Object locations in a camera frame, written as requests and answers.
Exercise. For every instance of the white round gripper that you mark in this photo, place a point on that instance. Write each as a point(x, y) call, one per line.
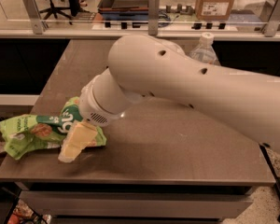
point(90, 108)

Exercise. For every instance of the green rice chip bag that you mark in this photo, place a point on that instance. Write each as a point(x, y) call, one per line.
point(27, 133)

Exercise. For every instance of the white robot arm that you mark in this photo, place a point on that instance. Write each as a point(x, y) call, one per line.
point(141, 65)

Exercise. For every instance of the clear plastic water bottle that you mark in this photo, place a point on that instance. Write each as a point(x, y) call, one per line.
point(204, 51)

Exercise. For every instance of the brown cardboard box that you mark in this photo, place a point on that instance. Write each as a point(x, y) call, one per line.
point(213, 10)

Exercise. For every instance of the left metal railing post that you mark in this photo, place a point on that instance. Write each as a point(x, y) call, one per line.
point(34, 16)

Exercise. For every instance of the metal railing post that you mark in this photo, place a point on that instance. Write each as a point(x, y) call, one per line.
point(273, 22)
point(153, 16)
point(34, 16)

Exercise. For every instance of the middle metal railing post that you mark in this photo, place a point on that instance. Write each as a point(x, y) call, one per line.
point(153, 16)

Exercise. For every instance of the right metal railing post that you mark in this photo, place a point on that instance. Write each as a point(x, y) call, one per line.
point(273, 22)

